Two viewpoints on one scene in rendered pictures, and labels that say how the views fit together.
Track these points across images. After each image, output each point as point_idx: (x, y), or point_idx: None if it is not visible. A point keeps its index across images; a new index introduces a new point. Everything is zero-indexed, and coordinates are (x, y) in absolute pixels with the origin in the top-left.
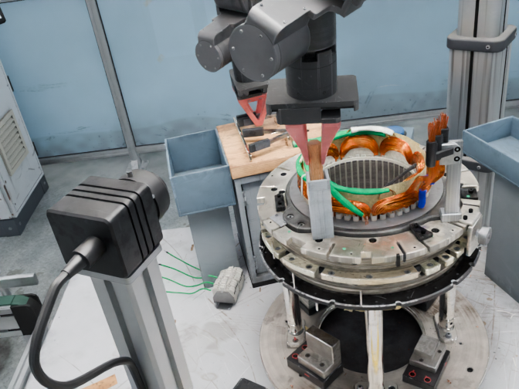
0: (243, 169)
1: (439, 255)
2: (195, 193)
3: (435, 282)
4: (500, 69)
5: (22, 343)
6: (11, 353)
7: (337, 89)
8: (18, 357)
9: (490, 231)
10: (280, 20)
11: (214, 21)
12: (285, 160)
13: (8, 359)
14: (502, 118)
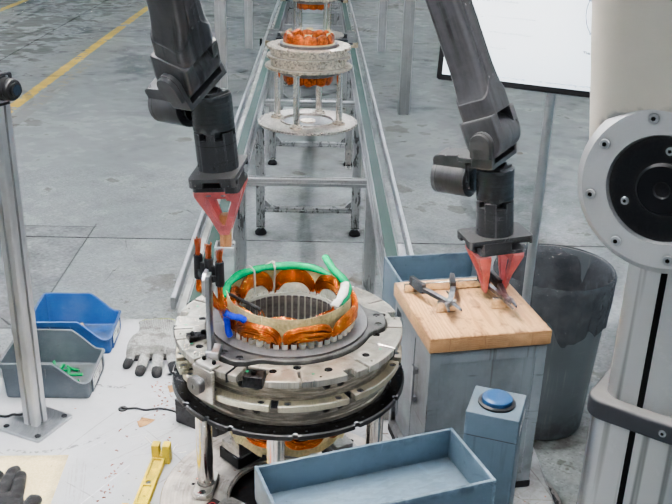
0: (397, 292)
1: (192, 370)
2: (388, 286)
3: (189, 393)
4: (602, 452)
5: (576, 456)
6: (559, 450)
7: (211, 173)
8: (554, 457)
9: (194, 383)
10: (151, 85)
11: (466, 148)
12: (410, 313)
13: (551, 450)
14: (485, 467)
